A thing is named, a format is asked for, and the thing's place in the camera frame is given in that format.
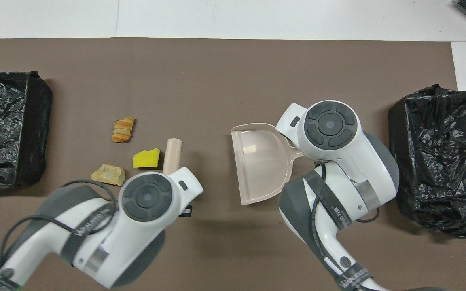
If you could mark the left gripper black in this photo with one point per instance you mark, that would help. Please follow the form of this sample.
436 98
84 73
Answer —
185 211

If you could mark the beige hand brush black bristles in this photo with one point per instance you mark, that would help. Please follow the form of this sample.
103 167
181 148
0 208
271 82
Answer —
172 155

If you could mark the notched yellow sponge piece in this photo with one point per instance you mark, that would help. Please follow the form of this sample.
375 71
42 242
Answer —
146 159

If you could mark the pale bread chunk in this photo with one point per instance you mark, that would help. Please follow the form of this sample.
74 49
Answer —
107 173

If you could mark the beige plastic dustpan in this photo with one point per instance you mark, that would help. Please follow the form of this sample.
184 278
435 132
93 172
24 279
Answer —
261 161

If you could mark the elongated striped croissant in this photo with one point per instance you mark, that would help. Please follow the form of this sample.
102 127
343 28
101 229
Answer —
123 129

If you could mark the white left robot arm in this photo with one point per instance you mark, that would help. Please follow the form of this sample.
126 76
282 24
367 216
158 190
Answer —
128 234

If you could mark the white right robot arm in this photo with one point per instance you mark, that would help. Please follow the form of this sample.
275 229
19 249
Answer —
362 149

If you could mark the black bag lined bin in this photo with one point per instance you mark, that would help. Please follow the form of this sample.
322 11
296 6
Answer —
439 161
34 121

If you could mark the large brown paper mat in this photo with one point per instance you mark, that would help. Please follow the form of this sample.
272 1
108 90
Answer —
217 72

